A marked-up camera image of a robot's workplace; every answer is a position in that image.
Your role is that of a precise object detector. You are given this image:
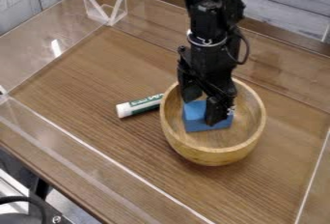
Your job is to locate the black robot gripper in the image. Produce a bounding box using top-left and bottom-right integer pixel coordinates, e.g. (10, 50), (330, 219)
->
(177, 36), (237, 126)

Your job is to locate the blue rectangular block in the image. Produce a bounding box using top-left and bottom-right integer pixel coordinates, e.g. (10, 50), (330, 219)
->
(181, 100), (235, 132)

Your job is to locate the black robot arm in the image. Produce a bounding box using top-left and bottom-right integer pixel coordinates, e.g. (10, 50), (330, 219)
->
(176, 0), (250, 126)

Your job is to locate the brown wooden bowl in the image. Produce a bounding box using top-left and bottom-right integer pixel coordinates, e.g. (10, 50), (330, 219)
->
(160, 80), (267, 166)

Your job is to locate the white green tube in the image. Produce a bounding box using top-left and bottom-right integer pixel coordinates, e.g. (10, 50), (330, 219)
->
(116, 94), (164, 119)

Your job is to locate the clear acrylic corner bracket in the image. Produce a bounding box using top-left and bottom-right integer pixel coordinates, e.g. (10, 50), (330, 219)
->
(83, 0), (128, 27)

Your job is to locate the black metal frame base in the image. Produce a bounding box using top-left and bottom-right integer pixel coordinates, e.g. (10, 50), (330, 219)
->
(26, 193), (74, 224)

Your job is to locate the black cable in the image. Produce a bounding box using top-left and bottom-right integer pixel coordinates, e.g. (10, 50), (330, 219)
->
(0, 195), (49, 224)

